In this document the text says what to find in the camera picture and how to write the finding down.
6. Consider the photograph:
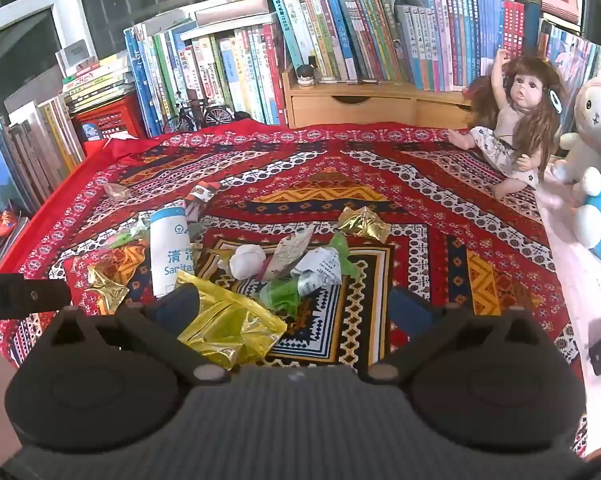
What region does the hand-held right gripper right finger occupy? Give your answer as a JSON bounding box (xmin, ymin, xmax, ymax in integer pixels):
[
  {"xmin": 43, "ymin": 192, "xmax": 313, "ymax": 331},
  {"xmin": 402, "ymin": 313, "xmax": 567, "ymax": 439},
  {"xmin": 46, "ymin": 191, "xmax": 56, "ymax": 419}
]
[{"xmin": 365, "ymin": 286, "xmax": 546, "ymax": 386}]

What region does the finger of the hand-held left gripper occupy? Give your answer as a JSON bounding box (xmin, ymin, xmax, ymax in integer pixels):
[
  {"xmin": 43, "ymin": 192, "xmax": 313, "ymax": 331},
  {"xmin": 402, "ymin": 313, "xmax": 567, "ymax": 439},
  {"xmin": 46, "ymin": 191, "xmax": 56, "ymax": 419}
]
[{"xmin": 23, "ymin": 279, "xmax": 72, "ymax": 319}]

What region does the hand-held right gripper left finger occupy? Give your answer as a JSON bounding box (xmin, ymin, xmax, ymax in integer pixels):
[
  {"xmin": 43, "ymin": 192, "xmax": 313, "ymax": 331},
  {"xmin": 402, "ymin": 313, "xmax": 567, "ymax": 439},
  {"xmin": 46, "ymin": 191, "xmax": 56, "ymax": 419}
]
[{"xmin": 50, "ymin": 282, "xmax": 231, "ymax": 386}]

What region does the large gold foil wrapper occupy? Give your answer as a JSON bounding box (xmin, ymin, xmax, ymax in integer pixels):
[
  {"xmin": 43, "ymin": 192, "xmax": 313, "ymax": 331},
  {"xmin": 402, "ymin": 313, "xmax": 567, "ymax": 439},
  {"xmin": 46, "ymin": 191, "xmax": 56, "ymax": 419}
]
[{"xmin": 175, "ymin": 270, "xmax": 287, "ymax": 371}]

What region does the row of large dark books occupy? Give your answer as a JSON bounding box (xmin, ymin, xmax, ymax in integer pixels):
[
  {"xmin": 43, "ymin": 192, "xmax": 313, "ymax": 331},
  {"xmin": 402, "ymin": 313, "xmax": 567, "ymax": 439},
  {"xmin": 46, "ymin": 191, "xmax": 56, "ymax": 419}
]
[{"xmin": 0, "ymin": 95, "xmax": 88, "ymax": 216}]

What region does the stack of flat books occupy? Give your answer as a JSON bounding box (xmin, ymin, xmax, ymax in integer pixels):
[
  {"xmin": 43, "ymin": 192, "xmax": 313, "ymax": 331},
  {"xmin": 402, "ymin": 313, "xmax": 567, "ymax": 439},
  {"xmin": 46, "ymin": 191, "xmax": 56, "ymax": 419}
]
[{"xmin": 55, "ymin": 42, "xmax": 138, "ymax": 113}]

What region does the row of tall blue books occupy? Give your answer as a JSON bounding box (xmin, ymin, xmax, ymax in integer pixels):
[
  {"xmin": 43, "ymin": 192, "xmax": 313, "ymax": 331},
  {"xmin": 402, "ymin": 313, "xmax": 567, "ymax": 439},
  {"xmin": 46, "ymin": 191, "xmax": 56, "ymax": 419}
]
[{"xmin": 124, "ymin": 20, "xmax": 288, "ymax": 137}]

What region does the row of colourful thin books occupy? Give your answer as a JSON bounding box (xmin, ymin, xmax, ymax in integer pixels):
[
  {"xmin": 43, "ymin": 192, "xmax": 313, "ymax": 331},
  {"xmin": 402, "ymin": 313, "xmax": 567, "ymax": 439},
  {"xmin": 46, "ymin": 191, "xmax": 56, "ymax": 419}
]
[{"xmin": 265, "ymin": 0, "xmax": 541, "ymax": 92}]

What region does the row of pale blue books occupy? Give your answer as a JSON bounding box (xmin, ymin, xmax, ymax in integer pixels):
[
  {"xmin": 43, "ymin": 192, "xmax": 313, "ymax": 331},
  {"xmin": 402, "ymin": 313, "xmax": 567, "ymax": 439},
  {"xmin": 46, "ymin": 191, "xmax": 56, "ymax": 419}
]
[{"xmin": 537, "ymin": 19, "xmax": 601, "ymax": 106}]

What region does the white paper bag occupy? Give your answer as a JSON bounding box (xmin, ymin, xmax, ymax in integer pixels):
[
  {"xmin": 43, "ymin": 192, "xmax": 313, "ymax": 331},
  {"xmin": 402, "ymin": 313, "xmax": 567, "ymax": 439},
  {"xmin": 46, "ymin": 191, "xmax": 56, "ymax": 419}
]
[{"xmin": 148, "ymin": 206, "xmax": 196, "ymax": 298}]

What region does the green clear wrapper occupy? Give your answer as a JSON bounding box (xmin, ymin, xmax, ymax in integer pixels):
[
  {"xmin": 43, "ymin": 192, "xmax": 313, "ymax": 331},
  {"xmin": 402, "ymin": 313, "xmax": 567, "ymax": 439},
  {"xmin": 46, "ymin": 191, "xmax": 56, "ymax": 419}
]
[{"xmin": 108, "ymin": 212, "xmax": 154, "ymax": 251}]

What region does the white crumpled tissue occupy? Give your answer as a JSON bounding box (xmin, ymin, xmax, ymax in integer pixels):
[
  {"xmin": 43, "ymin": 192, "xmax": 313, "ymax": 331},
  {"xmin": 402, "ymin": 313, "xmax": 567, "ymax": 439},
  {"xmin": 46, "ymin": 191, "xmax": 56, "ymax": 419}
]
[{"xmin": 229, "ymin": 244, "xmax": 267, "ymax": 279}]

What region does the crumpled white paper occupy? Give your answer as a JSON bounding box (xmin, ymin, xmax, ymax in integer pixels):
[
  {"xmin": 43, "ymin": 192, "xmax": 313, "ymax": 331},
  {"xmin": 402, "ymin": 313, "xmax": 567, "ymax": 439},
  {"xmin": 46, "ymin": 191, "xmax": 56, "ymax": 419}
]
[{"xmin": 290, "ymin": 247, "xmax": 343, "ymax": 298}]

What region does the green plastic wrapper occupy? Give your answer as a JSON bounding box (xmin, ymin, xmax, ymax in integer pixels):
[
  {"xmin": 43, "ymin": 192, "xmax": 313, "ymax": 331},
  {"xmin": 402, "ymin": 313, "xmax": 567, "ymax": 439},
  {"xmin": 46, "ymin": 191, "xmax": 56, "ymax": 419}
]
[{"xmin": 258, "ymin": 232, "xmax": 361, "ymax": 318}]

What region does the red white wrapper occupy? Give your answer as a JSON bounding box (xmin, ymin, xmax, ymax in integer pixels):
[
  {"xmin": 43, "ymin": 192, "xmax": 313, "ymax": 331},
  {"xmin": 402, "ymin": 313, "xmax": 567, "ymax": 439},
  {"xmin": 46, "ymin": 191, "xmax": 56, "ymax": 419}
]
[{"xmin": 185, "ymin": 182, "xmax": 224, "ymax": 223}]

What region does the clear plastic wrapper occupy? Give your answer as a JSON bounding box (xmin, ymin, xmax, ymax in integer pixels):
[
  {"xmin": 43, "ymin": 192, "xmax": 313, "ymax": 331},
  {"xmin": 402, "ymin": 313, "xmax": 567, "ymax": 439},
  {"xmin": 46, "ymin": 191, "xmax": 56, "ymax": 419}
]
[{"xmin": 103, "ymin": 182, "xmax": 134, "ymax": 202}]

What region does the beige paper wrapper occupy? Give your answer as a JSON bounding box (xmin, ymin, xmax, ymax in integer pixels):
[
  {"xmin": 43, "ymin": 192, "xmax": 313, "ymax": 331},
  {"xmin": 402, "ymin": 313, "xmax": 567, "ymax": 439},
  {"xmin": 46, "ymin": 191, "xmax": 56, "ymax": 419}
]
[{"xmin": 260, "ymin": 224, "xmax": 316, "ymax": 281}]

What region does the patterned red tablecloth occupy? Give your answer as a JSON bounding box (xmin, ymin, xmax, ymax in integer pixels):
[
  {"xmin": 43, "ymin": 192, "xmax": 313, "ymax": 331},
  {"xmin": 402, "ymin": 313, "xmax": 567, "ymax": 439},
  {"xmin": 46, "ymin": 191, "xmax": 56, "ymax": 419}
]
[{"xmin": 0, "ymin": 120, "xmax": 588, "ymax": 456}]

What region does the pink cloth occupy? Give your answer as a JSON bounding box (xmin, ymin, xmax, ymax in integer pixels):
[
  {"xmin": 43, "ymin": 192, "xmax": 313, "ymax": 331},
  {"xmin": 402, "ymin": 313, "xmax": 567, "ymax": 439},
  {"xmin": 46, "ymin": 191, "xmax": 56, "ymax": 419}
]
[{"xmin": 535, "ymin": 155, "xmax": 601, "ymax": 456}]

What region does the red plastic crate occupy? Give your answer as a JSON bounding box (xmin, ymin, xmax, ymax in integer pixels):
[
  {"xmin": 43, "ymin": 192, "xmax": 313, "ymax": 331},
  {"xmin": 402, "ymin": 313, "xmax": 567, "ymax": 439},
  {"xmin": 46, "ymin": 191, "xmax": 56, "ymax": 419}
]
[{"xmin": 73, "ymin": 92, "xmax": 148, "ymax": 143}]

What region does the miniature black bicycle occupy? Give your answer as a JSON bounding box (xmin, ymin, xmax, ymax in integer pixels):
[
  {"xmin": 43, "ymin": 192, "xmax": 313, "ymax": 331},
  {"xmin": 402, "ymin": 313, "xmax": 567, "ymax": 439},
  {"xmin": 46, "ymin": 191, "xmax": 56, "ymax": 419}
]
[{"xmin": 163, "ymin": 91, "xmax": 236, "ymax": 133}]

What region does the wooden drawer shelf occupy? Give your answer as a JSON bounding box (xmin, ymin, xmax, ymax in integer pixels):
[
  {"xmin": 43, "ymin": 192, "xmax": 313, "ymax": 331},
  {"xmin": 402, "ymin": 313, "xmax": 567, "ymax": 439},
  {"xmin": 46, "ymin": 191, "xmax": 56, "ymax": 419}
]
[{"xmin": 282, "ymin": 67, "xmax": 473, "ymax": 130}]

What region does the long-haired doll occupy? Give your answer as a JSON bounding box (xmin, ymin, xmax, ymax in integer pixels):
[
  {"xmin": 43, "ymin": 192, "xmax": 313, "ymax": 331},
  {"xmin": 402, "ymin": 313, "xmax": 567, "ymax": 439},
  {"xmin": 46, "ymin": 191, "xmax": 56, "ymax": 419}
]
[{"xmin": 447, "ymin": 47, "xmax": 568, "ymax": 201}]

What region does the small black-haired figurine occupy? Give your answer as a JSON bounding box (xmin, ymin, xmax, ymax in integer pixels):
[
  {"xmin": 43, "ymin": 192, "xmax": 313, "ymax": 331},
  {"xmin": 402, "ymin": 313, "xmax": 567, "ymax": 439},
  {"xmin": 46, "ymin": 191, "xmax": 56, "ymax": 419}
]
[{"xmin": 296, "ymin": 63, "xmax": 321, "ymax": 88}]

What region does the white rabbit plush toy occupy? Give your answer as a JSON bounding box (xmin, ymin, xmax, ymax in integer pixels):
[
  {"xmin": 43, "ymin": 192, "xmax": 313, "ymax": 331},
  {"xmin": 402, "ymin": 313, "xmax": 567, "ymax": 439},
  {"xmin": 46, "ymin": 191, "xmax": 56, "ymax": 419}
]
[{"xmin": 550, "ymin": 45, "xmax": 601, "ymax": 186}]

